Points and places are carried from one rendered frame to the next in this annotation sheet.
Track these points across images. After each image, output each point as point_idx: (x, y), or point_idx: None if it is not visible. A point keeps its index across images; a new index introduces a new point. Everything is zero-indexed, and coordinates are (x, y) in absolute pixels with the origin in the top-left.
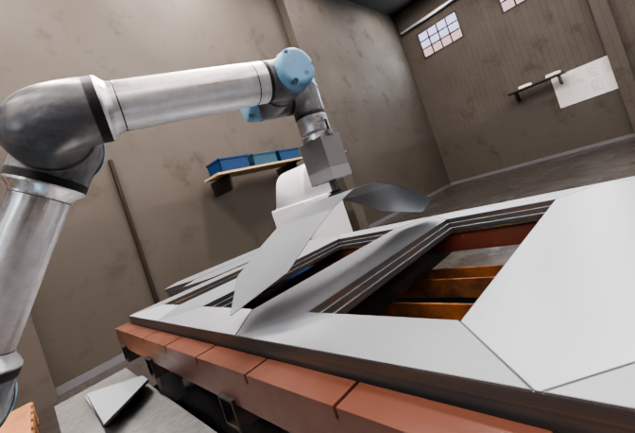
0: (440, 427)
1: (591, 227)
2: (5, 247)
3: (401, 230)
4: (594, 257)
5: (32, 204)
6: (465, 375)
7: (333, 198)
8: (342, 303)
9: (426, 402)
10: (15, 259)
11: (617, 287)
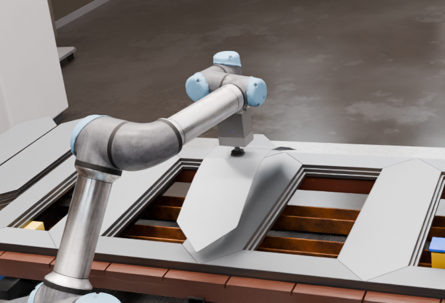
0: (334, 293)
1: (393, 208)
2: (97, 216)
3: (260, 167)
4: (389, 231)
5: (108, 188)
6: (344, 278)
7: (244, 163)
8: (254, 242)
9: (328, 287)
10: (100, 223)
11: (392, 248)
